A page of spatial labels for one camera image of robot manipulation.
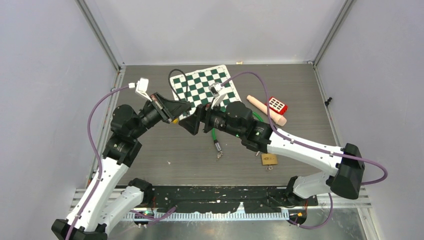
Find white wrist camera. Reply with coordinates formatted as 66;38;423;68
208;82;233;109
128;77;153;102

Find brass padlock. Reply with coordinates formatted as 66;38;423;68
261;153;278;166

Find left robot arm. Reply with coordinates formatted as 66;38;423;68
51;93;191;240

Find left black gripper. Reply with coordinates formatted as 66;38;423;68
130;91;191;139

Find small keys on table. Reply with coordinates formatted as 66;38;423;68
216;151;223;161

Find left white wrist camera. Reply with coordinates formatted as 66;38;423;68
128;77;153;102

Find green cable lock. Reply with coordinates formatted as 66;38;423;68
211;112;264;153

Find red white block toy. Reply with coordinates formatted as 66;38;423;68
267;96;288;116

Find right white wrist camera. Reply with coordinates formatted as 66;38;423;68
208;82;233;109

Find purple cable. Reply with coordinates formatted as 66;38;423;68
219;71;388;230
64;85;137;240

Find green white chessboard mat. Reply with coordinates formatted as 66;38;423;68
169;65;230;120

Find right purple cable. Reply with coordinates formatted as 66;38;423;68
219;71;388;230

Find black cable lock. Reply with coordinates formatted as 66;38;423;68
168;68;190;102

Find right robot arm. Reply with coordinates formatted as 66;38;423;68
178;101;365;205

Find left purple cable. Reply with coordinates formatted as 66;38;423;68
64;85;137;240

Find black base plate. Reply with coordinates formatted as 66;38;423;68
142;185;318;214

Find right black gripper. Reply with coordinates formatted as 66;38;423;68
179;97;245;138

